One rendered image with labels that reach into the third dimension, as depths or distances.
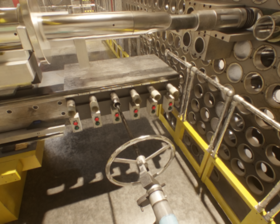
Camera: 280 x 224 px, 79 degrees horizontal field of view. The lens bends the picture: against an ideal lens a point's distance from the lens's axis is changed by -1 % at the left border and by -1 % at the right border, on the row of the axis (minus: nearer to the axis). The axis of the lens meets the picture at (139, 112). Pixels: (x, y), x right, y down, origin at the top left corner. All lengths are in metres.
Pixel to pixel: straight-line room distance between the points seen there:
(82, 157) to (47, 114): 0.79
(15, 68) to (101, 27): 0.63
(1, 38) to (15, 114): 0.67
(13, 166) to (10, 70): 0.67
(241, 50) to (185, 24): 1.01
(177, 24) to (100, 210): 1.77
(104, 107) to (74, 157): 0.87
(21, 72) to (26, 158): 0.64
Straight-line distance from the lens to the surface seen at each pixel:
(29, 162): 1.62
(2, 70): 1.43
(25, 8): 1.03
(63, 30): 1.12
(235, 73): 2.63
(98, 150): 2.21
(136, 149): 1.00
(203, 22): 1.80
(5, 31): 1.13
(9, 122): 1.69
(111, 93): 1.48
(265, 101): 2.25
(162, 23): 1.25
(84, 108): 1.53
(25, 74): 1.41
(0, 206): 1.85
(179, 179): 1.96
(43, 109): 1.58
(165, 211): 0.80
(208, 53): 2.26
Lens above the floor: 1.63
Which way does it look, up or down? 37 degrees down
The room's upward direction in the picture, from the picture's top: straight up
